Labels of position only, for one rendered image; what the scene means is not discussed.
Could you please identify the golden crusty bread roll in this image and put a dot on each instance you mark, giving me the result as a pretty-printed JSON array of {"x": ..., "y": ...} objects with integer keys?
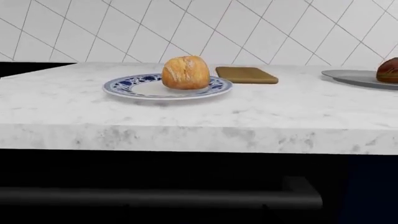
[{"x": 185, "y": 72}]

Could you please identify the dark counter cabinet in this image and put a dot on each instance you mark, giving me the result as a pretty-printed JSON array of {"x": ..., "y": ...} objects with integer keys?
[{"x": 186, "y": 172}]

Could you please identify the blue patterned white plate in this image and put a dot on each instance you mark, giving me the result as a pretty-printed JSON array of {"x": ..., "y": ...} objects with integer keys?
[{"x": 133, "y": 87}]

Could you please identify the plain grey plate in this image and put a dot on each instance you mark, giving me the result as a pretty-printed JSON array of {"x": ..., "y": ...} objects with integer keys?
[{"x": 351, "y": 78}]

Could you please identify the dark brown bread loaf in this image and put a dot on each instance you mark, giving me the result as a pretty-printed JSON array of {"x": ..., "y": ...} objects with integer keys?
[{"x": 388, "y": 71}]

